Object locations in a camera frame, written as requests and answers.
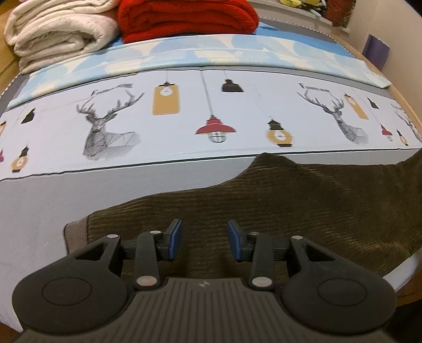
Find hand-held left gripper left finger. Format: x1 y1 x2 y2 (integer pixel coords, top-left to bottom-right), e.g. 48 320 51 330
74 218 183 291

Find dark olive corduroy pants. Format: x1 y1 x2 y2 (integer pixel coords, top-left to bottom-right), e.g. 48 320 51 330
64 152 422 281

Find maroon cushion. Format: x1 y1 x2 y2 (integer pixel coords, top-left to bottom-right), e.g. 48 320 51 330
325 0 357 28

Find wooden headboard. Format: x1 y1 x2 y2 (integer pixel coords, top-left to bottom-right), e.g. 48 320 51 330
0 0 21 97

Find grey printed deer bedsheet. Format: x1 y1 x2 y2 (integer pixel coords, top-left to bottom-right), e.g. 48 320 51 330
0 20 422 330

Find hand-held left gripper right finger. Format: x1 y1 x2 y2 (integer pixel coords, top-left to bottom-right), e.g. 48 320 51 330
228 219 337 291

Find wooden bed frame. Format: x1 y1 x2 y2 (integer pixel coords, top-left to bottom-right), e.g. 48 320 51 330
330 29 422 139

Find white folded fleece blanket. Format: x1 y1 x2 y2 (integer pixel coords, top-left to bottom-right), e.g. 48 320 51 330
5 0 120 75

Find purple box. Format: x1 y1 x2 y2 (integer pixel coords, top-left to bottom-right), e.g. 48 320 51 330
362 33 391 71

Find blue white patterned quilt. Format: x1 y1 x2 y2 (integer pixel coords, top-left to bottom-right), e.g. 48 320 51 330
7 32 392 109

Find red folded blanket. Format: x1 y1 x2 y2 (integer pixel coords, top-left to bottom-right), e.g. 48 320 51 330
117 0 259 44

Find white windowsill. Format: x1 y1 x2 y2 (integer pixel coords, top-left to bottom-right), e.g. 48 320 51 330
247 0 351 36

